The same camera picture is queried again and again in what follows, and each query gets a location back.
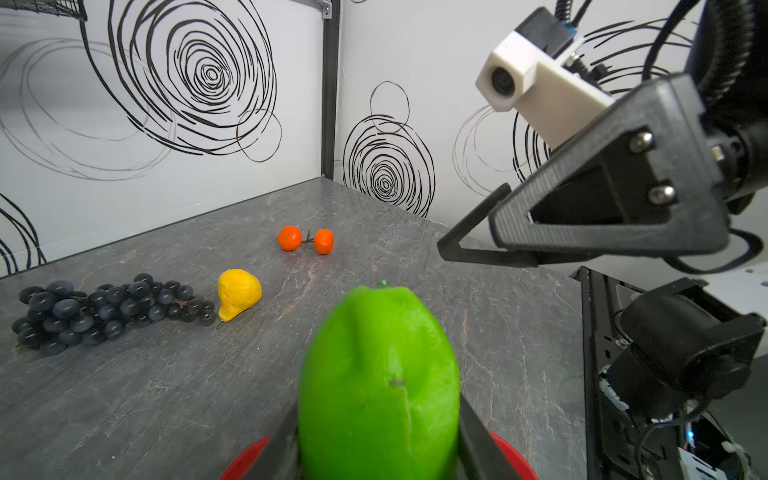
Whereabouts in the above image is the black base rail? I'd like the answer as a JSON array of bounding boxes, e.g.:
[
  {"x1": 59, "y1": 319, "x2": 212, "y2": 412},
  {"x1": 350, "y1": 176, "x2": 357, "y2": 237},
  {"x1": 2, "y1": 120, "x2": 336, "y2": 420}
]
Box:
[{"x1": 573, "y1": 266, "x2": 651, "y2": 479}]

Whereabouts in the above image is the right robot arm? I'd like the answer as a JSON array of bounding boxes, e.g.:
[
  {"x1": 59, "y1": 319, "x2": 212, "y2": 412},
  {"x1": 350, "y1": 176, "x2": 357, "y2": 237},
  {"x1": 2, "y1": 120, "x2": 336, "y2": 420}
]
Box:
[{"x1": 438, "y1": 1, "x2": 767, "y2": 419}]

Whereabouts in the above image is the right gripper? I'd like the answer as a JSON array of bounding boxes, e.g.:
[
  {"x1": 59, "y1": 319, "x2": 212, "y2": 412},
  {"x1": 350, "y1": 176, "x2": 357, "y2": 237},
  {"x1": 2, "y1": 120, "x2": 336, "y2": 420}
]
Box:
[{"x1": 488, "y1": 74, "x2": 767, "y2": 257}]

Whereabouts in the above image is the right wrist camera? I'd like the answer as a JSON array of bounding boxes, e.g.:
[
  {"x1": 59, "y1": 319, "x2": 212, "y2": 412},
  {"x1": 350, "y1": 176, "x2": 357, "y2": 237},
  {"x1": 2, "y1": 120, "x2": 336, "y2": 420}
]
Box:
[{"x1": 475, "y1": 7, "x2": 614, "y2": 148}]

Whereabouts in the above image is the orange cherry tomato upper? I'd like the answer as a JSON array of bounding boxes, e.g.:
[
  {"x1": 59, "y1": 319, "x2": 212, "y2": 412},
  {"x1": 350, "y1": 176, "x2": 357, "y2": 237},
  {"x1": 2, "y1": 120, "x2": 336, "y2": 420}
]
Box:
[{"x1": 278, "y1": 225, "x2": 304, "y2": 252}]

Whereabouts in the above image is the red flower-shaped fruit bowl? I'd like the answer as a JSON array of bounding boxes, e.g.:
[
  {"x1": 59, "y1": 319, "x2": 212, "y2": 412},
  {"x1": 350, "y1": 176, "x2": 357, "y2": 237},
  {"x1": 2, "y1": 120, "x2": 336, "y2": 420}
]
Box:
[{"x1": 219, "y1": 432, "x2": 539, "y2": 480}]

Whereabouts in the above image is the green lime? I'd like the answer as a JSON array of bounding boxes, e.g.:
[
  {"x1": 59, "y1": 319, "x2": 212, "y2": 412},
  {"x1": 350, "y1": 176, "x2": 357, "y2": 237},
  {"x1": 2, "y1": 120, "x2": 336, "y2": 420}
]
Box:
[{"x1": 298, "y1": 286, "x2": 461, "y2": 479}]

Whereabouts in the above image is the orange cherry tomato lower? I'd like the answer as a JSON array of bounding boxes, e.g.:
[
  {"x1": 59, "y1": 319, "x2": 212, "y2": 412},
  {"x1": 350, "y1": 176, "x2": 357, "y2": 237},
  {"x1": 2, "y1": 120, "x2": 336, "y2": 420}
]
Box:
[{"x1": 313, "y1": 229, "x2": 335, "y2": 255}]

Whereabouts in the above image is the black wire wall basket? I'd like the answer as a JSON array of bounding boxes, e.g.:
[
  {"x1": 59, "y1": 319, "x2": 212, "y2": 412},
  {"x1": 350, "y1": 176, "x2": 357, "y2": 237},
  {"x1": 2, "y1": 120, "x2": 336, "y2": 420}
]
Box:
[{"x1": 0, "y1": 0, "x2": 88, "y2": 22}]

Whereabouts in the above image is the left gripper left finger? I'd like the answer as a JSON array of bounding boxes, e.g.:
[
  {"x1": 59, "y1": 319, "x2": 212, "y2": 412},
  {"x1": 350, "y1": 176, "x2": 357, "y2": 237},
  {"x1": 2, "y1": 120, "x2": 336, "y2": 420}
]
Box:
[{"x1": 241, "y1": 407, "x2": 300, "y2": 480}]

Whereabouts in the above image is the dark grape bunch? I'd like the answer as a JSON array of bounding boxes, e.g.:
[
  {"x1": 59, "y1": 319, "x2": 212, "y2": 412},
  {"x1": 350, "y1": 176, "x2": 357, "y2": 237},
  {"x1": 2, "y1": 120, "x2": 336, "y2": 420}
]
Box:
[{"x1": 11, "y1": 273, "x2": 219, "y2": 357}]

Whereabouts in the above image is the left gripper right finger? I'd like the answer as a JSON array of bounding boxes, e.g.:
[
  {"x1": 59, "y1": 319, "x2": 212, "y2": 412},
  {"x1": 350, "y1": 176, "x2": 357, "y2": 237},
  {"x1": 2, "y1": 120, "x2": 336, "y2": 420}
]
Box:
[{"x1": 457, "y1": 395, "x2": 521, "y2": 480}]

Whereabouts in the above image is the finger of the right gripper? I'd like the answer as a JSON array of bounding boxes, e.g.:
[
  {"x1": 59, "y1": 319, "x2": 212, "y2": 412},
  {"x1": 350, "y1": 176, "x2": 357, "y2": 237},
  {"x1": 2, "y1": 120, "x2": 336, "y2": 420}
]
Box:
[{"x1": 437, "y1": 183, "x2": 599, "y2": 268}]

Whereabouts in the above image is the orange cherry tomato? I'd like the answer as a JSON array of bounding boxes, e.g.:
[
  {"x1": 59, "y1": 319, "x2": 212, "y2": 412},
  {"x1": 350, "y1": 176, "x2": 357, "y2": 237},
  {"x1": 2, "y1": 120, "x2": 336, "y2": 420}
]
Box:
[
  {"x1": 313, "y1": 229, "x2": 335, "y2": 255},
  {"x1": 278, "y1": 225, "x2": 304, "y2": 252}
]

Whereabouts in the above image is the small yellow pear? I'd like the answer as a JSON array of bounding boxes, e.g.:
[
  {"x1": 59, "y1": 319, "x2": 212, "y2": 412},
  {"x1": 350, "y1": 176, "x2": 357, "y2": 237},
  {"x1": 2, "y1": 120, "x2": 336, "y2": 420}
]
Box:
[{"x1": 218, "y1": 269, "x2": 263, "y2": 322}]

